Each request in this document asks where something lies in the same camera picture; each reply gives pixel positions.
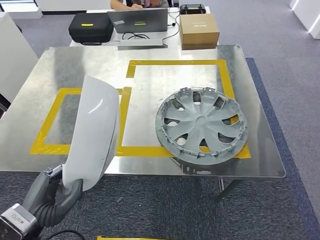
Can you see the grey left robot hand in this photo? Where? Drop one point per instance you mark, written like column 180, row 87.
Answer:
column 41, row 190

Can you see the white curved plastic part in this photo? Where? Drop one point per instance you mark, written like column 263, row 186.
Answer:
column 95, row 132

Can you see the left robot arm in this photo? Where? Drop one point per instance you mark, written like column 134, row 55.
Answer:
column 53, row 215

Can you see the steel workbench table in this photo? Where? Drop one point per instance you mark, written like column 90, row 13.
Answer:
column 25, row 116

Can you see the white desk panel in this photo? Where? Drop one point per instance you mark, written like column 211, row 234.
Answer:
column 15, row 56

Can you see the black carrying case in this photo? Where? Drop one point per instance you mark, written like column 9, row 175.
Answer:
column 91, row 33

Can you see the white low platform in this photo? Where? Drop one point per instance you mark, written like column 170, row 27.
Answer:
column 23, row 13

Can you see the person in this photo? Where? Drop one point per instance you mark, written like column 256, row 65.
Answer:
column 120, row 3

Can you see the grey plastic wheel cover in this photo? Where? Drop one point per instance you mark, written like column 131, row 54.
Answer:
column 200, row 121

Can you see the grey laptop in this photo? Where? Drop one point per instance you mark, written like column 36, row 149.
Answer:
column 155, row 20

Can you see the brown cardboard box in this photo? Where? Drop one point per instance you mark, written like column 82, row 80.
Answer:
column 200, row 31

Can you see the black plastic tray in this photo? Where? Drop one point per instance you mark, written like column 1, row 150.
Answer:
column 192, row 9

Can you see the white cabinet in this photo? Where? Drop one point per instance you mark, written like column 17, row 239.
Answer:
column 307, row 16

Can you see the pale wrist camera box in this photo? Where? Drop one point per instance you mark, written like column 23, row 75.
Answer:
column 16, row 222

